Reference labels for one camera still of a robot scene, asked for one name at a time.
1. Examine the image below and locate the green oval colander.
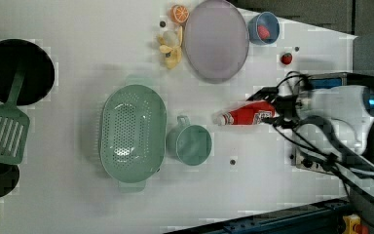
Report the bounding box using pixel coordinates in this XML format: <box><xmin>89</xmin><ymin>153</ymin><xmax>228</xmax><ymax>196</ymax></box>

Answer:
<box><xmin>98</xmin><ymin>75</ymin><xmax>167</xmax><ymax>193</ymax></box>

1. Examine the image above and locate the black round pan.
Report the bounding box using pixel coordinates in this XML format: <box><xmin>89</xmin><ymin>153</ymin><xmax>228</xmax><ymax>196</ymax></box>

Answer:
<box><xmin>0</xmin><ymin>39</ymin><xmax>56</xmax><ymax>105</ymax></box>

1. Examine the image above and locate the red strawberry on table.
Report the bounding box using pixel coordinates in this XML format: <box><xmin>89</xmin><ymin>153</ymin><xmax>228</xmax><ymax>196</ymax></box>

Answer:
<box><xmin>280</xmin><ymin>53</ymin><xmax>293</xmax><ymax>65</ymax></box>

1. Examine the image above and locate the red strawberry in cup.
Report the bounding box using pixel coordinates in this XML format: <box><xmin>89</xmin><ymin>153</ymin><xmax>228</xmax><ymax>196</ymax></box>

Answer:
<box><xmin>257</xmin><ymin>25</ymin><xmax>270</xmax><ymax>41</ymax></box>

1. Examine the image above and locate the orange slice toy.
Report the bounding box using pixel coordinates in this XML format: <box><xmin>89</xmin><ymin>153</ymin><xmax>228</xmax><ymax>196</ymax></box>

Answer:
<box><xmin>169</xmin><ymin>5</ymin><xmax>189</xmax><ymax>24</ymax></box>

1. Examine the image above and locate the peeled banana toy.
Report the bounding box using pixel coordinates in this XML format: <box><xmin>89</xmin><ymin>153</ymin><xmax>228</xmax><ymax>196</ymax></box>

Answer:
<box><xmin>157</xmin><ymin>26</ymin><xmax>183</xmax><ymax>69</ymax></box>

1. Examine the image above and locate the grey oval plate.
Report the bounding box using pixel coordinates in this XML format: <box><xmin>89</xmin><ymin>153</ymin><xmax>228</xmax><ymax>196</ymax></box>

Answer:
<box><xmin>184</xmin><ymin>0</ymin><xmax>249</xmax><ymax>82</ymax></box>

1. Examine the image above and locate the green measuring cup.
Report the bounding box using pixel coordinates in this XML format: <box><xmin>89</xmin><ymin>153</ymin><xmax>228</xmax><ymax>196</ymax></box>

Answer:
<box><xmin>166</xmin><ymin>115</ymin><xmax>212</xmax><ymax>166</ymax></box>

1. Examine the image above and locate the blue cup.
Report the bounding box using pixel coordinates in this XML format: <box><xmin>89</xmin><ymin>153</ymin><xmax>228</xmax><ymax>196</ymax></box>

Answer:
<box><xmin>247</xmin><ymin>12</ymin><xmax>281</xmax><ymax>45</ymax></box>

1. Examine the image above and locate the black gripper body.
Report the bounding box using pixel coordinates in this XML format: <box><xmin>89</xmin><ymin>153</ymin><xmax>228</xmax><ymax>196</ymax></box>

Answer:
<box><xmin>272</xmin><ymin>96</ymin><xmax>299</xmax><ymax>126</ymax></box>

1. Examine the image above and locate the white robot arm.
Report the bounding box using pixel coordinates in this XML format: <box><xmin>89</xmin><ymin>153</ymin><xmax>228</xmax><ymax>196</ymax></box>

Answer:
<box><xmin>250</xmin><ymin>85</ymin><xmax>374</xmax><ymax>202</ymax></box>

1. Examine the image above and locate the green slotted spatula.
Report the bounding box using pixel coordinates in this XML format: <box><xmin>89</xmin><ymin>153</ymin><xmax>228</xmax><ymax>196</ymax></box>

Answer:
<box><xmin>0</xmin><ymin>69</ymin><xmax>30</xmax><ymax>165</ymax></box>

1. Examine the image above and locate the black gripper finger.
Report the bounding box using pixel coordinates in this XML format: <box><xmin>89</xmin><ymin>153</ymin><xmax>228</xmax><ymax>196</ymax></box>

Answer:
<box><xmin>262</xmin><ymin>117</ymin><xmax>282</xmax><ymax>126</ymax></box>
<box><xmin>247</xmin><ymin>87</ymin><xmax>279</xmax><ymax>101</ymax></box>

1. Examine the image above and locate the red plush ketchup bottle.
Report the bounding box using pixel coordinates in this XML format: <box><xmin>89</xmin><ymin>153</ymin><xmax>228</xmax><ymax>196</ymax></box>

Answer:
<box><xmin>215</xmin><ymin>100</ymin><xmax>276</xmax><ymax>126</ymax></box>

